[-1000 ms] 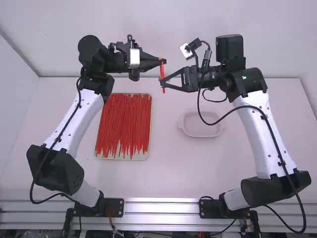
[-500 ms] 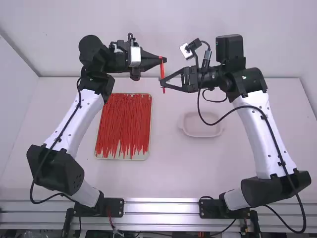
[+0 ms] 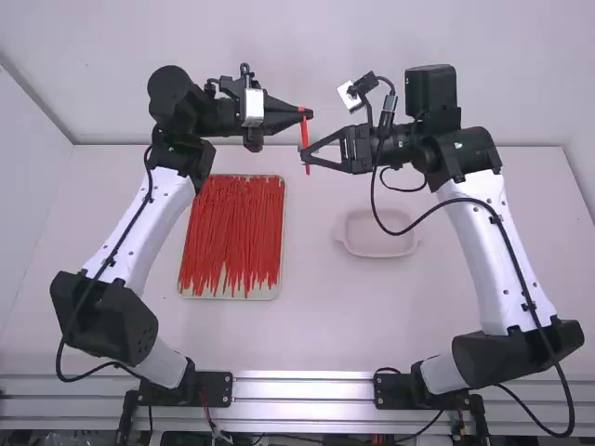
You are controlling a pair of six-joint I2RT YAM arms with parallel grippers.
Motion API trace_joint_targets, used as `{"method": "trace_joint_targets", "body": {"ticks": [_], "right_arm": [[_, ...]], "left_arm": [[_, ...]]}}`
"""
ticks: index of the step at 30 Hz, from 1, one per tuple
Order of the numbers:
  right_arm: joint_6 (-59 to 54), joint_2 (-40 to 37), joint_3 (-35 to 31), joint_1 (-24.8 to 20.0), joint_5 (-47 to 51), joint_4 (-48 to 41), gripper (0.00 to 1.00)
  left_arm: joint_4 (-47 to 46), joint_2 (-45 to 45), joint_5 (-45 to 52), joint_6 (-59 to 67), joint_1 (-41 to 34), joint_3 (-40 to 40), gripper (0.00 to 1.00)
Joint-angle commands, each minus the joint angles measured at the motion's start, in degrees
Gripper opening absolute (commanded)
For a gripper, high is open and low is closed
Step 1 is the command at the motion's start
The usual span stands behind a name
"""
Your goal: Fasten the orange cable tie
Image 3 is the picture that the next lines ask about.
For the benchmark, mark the white dish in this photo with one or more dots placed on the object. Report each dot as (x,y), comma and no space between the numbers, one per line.
(372,237)

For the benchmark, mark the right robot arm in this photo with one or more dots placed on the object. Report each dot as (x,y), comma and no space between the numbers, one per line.
(488,241)

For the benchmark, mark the pale tray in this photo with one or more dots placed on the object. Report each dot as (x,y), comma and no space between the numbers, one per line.
(283,279)

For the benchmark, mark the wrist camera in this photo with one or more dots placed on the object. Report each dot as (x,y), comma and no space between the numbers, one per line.
(254,108)
(349,96)

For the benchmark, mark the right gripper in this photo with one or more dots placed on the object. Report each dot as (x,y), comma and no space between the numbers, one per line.
(366,148)

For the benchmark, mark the silver rails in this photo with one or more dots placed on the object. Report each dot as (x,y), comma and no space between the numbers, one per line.
(302,395)

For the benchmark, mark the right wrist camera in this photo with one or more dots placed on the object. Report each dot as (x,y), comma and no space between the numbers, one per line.
(349,96)

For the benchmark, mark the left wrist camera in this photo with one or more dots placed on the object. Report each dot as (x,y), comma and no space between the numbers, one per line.
(254,108)

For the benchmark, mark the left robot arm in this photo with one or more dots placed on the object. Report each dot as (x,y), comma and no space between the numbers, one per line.
(139,223)

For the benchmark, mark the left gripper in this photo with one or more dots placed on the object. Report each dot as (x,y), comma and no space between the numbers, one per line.
(231,109)

